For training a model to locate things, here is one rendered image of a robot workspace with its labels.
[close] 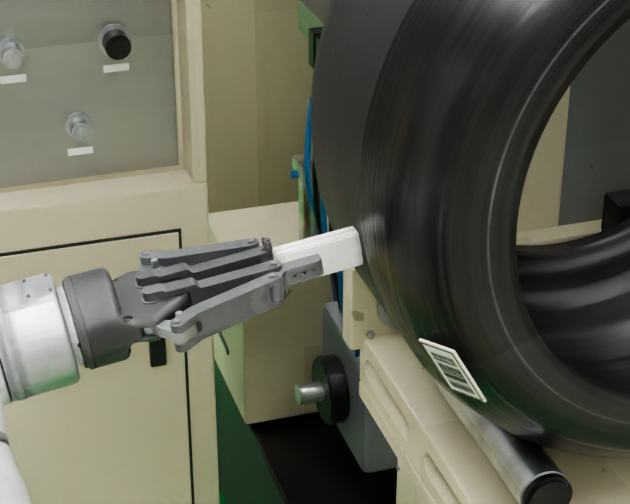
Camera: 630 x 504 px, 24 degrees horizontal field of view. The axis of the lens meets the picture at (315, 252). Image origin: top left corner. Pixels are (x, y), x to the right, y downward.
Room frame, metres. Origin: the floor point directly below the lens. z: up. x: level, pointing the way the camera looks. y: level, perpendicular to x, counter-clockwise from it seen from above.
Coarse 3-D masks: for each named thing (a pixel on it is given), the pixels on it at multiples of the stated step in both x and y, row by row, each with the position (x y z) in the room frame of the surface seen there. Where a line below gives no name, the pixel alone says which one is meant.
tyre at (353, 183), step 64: (384, 0) 1.07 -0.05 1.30; (448, 0) 1.00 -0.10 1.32; (512, 0) 0.97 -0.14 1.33; (576, 0) 0.97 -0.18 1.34; (320, 64) 1.14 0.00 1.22; (384, 64) 1.03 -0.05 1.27; (448, 64) 0.97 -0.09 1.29; (512, 64) 0.95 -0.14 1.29; (576, 64) 0.96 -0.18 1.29; (320, 128) 1.12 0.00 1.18; (384, 128) 0.99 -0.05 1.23; (448, 128) 0.96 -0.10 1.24; (512, 128) 0.95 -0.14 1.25; (320, 192) 1.14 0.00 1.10; (384, 192) 0.98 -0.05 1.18; (448, 192) 0.95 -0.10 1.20; (512, 192) 0.95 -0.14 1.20; (384, 256) 0.98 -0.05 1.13; (448, 256) 0.95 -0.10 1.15; (512, 256) 0.95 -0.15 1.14; (576, 256) 1.27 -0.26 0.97; (448, 320) 0.95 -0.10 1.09; (512, 320) 0.95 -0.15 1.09; (576, 320) 1.24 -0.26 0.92; (512, 384) 0.96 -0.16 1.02; (576, 384) 0.97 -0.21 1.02; (576, 448) 1.00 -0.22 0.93
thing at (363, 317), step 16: (576, 224) 1.38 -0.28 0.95; (592, 224) 1.38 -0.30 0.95; (528, 240) 1.35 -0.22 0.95; (544, 240) 1.35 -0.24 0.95; (560, 240) 1.35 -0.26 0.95; (352, 272) 1.29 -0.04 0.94; (352, 288) 1.29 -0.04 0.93; (368, 288) 1.29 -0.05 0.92; (352, 304) 1.29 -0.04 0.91; (368, 304) 1.29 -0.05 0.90; (352, 320) 1.29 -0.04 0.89; (368, 320) 1.29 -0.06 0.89; (384, 320) 1.29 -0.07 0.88; (352, 336) 1.29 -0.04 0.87; (368, 336) 1.29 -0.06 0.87
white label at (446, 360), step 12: (432, 348) 0.96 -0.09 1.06; (444, 348) 0.95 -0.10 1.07; (432, 360) 0.97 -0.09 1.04; (444, 360) 0.96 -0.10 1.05; (456, 360) 0.94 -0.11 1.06; (444, 372) 0.97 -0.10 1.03; (456, 372) 0.95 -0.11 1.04; (468, 372) 0.94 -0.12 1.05; (456, 384) 0.97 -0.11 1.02; (468, 384) 0.95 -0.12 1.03; (480, 396) 0.95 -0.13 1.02
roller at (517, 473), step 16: (448, 400) 1.13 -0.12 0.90; (464, 416) 1.09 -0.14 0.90; (480, 416) 1.07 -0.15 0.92; (480, 432) 1.06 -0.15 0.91; (496, 432) 1.05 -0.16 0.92; (480, 448) 1.06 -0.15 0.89; (496, 448) 1.03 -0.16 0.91; (512, 448) 1.02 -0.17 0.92; (528, 448) 1.02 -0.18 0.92; (496, 464) 1.02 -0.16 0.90; (512, 464) 1.00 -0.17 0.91; (528, 464) 1.00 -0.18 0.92; (544, 464) 0.99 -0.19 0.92; (512, 480) 0.99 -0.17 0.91; (528, 480) 0.98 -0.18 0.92; (544, 480) 0.97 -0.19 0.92; (560, 480) 0.98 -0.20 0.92; (528, 496) 0.97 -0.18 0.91; (544, 496) 0.97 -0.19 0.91; (560, 496) 0.98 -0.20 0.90
